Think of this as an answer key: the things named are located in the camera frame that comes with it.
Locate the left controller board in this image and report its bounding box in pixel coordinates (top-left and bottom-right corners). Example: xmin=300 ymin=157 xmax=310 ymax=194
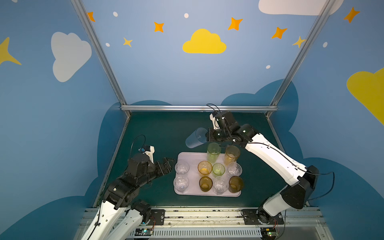
xmin=134 ymin=229 xmax=154 ymax=238

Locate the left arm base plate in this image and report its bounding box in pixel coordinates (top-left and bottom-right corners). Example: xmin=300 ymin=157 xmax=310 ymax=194
xmin=142 ymin=209 xmax=166 ymax=226

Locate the small green glass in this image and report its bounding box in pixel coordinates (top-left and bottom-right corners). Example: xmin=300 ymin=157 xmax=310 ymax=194
xmin=212 ymin=163 xmax=226 ymax=178

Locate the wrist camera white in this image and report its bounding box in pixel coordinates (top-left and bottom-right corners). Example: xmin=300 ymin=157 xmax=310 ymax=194
xmin=210 ymin=111 xmax=237 ymax=130
xmin=141 ymin=145 xmax=155 ymax=163

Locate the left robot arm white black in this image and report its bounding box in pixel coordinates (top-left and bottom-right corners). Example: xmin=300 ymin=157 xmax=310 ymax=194
xmin=82 ymin=153 xmax=175 ymax=240

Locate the aluminium frame post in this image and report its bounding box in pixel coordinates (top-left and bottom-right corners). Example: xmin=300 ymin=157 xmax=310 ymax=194
xmin=71 ymin=0 xmax=131 ymax=118
xmin=266 ymin=0 xmax=336 ymax=119

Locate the tall clear bluish glass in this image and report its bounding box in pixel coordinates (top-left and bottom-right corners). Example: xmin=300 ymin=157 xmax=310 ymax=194
xmin=185 ymin=128 xmax=208 ymax=149

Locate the pink rectangular tray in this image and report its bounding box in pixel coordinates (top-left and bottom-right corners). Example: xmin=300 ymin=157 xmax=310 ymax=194
xmin=175 ymin=152 xmax=242 ymax=198

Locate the tall green glass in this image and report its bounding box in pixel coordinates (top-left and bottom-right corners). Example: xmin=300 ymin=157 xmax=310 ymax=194
xmin=207 ymin=143 xmax=222 ymax=164

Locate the aluminium frame left post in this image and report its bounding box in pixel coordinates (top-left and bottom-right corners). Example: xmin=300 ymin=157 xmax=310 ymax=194
xmin=71 ymin=0 xmax=131 ymax=118

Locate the dark amber textured glass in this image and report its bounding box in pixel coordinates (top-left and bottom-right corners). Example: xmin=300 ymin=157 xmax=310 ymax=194
xmin=229 ymin=176 xmax=245 ymax=193
xmin=199 ymin=176 xmax=213 ymax=192

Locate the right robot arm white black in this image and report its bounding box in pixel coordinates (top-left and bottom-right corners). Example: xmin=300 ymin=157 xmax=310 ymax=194
xmin=207 ymin=120 xmax=319 ymax=225

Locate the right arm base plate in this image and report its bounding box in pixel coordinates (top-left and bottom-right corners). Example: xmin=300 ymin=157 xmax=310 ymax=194
xmin=241 ymin=209 xmax=285 ymax=225

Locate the orange short glass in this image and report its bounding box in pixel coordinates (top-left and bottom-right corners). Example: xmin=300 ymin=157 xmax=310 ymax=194
xmin=198 ymin=161 xmax=213 ymax=176

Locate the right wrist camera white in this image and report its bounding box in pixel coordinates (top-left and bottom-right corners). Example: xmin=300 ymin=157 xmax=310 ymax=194
xmin=210 ymin=111 xmax=237 ymax=130

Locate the tall orange glass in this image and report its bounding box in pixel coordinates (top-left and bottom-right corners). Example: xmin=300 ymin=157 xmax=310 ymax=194
xmin=224 ymin=146 xmax=241 ymax=166

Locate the aluminium frame right post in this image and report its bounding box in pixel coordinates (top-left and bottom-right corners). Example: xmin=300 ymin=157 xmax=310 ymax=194
xmin=266 ymin=0 xmax=336 ymax=119

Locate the clear faceted glass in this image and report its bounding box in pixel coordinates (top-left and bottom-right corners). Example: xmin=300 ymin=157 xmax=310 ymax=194
xmin=227 ymin=162 xmax=243 ymax=177
xmin=174 ymin=176 xmax=189 ymax=193
xmin=175 ymin=161 xmax=190 ymax=175
xmin=213 ymin=177 xmax=229 ymax=195

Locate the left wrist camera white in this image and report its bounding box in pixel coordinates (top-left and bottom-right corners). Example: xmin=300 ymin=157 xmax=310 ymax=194
xmin=141 ymin=145 xmax=155 ymax=163

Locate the controller board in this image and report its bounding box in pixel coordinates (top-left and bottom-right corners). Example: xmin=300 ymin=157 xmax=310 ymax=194
xmin=134 ymin=229 xmax=154 ymax=238
xmin=260 ymin=228 xmax=278 ymax=240

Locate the aluminium frame back bar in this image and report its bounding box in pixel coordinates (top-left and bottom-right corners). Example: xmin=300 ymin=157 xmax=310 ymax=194
xmin=121 ymin=105 xmax=278 ymax=113

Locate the right controller board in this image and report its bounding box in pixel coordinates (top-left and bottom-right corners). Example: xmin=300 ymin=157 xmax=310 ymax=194
xmin=260 ymin=228 xmax=278 ymax=240

